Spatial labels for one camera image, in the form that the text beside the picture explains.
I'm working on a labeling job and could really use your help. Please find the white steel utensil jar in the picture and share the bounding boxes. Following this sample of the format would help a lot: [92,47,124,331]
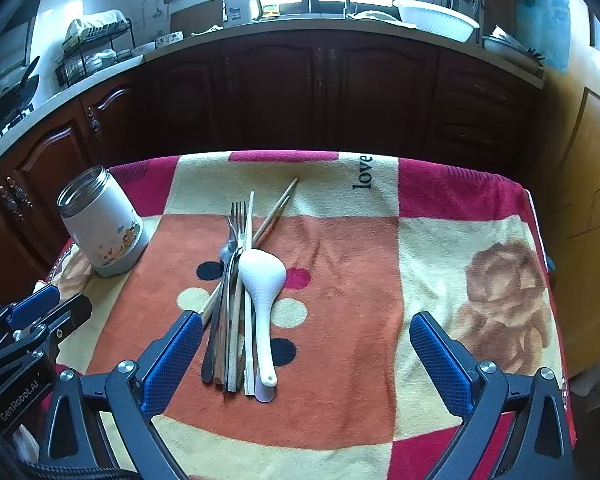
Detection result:
[57,166,149,278]

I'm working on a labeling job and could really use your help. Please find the dark handled metal spoon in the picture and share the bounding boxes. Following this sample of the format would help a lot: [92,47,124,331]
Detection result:
[201,240,236,384]

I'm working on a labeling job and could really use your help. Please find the white plastic basin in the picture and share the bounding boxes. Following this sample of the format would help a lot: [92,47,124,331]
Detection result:
[393,0,480,42]

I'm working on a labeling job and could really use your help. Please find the colourful patterned towel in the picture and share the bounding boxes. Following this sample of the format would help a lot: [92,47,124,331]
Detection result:
[55,151,567,479]

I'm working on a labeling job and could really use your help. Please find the white electric kettle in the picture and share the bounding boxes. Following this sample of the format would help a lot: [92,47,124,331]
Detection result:
[224,0,263,27]

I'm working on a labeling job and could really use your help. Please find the black dish rack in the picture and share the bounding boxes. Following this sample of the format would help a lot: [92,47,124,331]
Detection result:
[55,10,136,89]

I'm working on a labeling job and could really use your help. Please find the white plastic rice spoon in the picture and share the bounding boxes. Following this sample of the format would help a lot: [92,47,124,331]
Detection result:
[239,248,286,403]

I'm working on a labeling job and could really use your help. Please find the dark wooden kitchen cabinets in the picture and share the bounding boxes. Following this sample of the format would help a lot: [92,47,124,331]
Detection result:
[0,28,542,304]

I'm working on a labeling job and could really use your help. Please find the black wok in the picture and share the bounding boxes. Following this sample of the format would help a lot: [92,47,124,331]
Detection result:
[0,56,40,132]

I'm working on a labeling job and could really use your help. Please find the brown wooden chopstick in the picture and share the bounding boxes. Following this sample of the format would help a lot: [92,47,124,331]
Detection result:
[199,178,299,326]

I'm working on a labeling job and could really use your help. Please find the silver metal fork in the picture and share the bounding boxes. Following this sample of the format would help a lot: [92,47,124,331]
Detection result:
[224,202,247,393]

